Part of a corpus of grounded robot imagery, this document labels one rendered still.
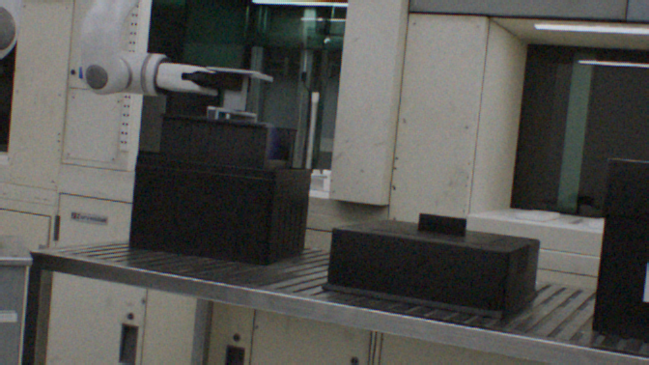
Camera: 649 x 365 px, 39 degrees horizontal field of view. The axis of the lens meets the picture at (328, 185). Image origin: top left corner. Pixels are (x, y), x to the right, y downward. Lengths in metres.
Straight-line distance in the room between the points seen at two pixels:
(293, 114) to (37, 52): 0.95
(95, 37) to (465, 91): 0.75
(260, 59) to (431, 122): 1.22
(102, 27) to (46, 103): 0.66
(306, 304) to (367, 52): 0.74
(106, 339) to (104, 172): 0.41
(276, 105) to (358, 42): 1.16
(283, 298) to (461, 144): 0.68
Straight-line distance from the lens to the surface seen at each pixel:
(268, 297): 1.41
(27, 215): 2.48
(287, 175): 1.73
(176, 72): 1.82
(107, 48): 1.81
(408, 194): 1.96
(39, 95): 2.46
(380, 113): 1.93
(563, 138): 2.34
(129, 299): 2.30
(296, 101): 3.06
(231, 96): 1.81
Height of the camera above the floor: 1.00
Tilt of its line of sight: 3 degrees down
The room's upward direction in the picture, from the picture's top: 6 degrees clockwise
